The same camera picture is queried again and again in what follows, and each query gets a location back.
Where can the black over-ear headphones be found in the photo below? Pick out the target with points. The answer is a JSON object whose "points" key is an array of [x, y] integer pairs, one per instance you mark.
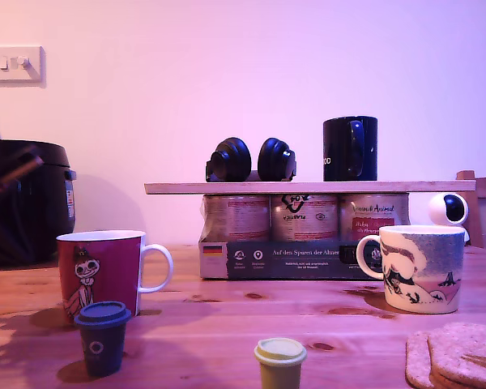
{"points": [[231, 160]]}

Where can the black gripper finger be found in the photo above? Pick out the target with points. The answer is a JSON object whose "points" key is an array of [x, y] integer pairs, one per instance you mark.
{"points": [[20, 170]]}

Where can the white wall switch plate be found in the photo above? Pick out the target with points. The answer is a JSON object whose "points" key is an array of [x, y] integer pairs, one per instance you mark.
{"points": [[14, 77]]}

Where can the dark printed cardboard tray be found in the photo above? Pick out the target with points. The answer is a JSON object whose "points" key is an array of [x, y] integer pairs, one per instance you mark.
{"points": [[287, 259]]}

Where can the small pale green lidded cup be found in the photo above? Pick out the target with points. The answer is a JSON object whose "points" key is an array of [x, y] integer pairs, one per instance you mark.
{"points": [[279, 368]]}

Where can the black rice cooker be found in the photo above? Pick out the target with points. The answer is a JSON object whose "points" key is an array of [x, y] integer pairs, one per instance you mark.
{"points": [[44, 227]]}

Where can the white pet food can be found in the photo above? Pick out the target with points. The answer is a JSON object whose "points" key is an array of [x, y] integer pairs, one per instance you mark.
{"points": [[237, 219], [303, 221], [372, 215]]}

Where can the dark blue glossy mug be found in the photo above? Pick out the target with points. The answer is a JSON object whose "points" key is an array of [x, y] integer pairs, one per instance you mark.
{"points": [[336, 142]]}

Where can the round cork coaster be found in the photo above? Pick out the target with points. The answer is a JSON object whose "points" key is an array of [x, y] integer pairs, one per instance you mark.
{"points": [[417, 360], [465, 352]]}

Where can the red cartoon coffee mug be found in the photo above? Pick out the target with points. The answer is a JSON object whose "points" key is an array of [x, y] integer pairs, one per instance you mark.
{"points": [[105, 263]]}

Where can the white dome security camera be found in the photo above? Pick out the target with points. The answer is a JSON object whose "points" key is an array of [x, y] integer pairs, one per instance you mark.
{"points": [[439, 210]]}

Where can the light wooden board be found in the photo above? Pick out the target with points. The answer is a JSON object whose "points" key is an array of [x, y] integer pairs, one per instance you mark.
{"points": [[308, 187]]}

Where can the blue white cartoon mug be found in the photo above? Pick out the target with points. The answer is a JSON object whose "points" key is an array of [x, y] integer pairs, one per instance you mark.
{"points": [[421, 263]]}

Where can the small dark blue lidded cup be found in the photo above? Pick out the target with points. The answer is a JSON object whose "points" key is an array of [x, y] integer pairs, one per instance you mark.
{"points": [[101, 348]]}

